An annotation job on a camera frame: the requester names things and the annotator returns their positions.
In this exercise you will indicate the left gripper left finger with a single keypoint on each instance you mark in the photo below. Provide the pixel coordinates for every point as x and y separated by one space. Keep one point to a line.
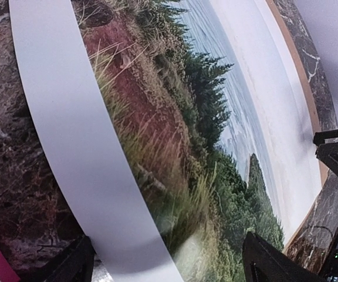
74 263

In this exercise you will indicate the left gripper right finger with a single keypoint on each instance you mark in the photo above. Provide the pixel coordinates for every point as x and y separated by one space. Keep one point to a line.
263 262

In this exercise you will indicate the brown cardboard backing board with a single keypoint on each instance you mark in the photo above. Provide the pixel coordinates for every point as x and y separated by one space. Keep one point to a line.
307 63

